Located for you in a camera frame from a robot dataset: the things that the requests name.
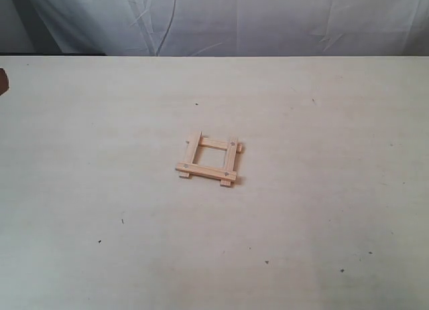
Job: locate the plain wooden stick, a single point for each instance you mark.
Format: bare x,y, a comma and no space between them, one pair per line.
192,145
220,145

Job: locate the wooden stick with holes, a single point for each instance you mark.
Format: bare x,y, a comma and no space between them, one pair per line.
204,171
230,147

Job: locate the white backdrop cloth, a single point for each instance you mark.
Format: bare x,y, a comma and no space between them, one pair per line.
215,27

